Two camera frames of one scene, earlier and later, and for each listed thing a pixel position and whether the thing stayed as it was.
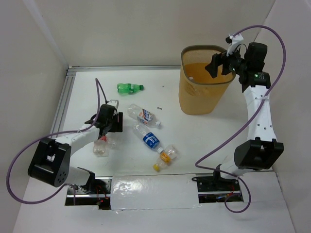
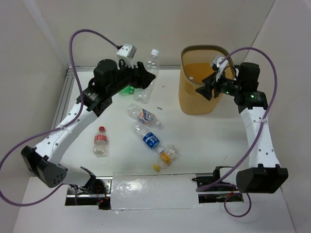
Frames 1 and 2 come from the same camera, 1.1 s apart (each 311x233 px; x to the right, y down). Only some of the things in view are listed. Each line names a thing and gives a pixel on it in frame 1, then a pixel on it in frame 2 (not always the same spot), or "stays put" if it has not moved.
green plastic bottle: (127, 88) stays put
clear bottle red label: (99, 146) stays put
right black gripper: (212, 68) -> (206, 91)
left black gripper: (119, 122) -> (138, 74)
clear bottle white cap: (114, 140) -> (143, 95)
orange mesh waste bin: (198, 91) stays put
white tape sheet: (156, 191) stays put
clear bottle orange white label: (145, 117) stays put
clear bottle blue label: (149, 138) stays put
